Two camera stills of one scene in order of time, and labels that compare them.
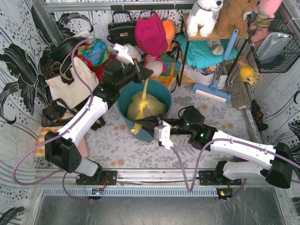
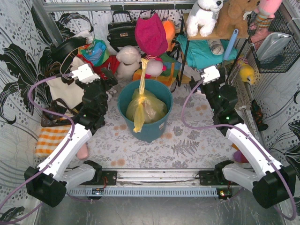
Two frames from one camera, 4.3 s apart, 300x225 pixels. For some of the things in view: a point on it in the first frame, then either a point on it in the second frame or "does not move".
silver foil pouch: [271, 44] does not move
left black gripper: [136, 72] to [103, 79]
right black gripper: [156, 125] to [198, 85]
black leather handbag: [122, 33] does not move
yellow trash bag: [143, 105] does not move
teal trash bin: [156, 87] does not move
